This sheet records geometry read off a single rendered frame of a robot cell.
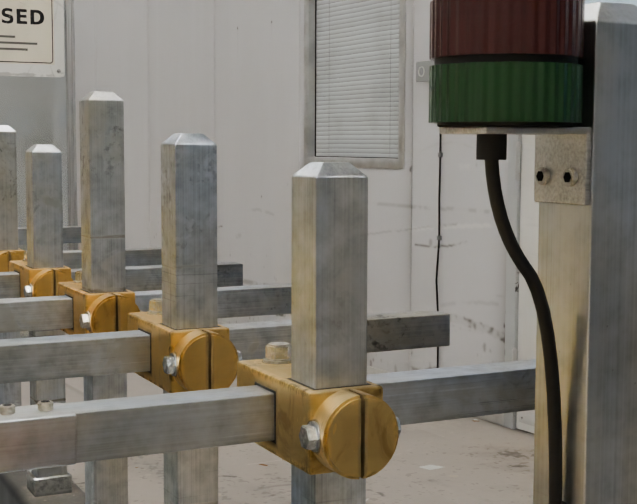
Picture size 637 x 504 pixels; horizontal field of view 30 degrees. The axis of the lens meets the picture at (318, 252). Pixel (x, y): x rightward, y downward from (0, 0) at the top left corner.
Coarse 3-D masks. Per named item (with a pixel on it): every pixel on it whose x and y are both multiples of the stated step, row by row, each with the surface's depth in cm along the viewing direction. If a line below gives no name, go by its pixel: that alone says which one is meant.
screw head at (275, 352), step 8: (272, 344) 79; (280, 344) 79; (288, 344) 79; (272, 352) 79; (280, 352) 79; (288, 352) 79; (264, 360) 79; (272, 360) 79; (280, 360) 79; (288, 360) 79
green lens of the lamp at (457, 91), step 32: (448, 64) 45; (480, 64) 44; (512, 64) 44; (544, 64) 44; (576, 64) 45; (448, 96) 45; (480, 96) 44; (512, 96) 44; (544, 96) 44; (576, 96) 45
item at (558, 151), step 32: (448, 128) 47; (480, 128) 45; (512, 128) 45; (544, 128) 46; (576, 128) 46; (544, 160) 49; (576, 160) 47; (544, 192) 49; (576, 192) 47; (512, 256) 47; (544, 320) 48; (544, 352) 48
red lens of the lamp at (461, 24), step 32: (448, 0) 45; (480, 0) 44; (512, 0) 43; (544, 0) 44; (576, 0) 45; (448, 32) 45; (480, 32) 44; (512, 32) 44; (544, 32) 44; (576, 32) 45
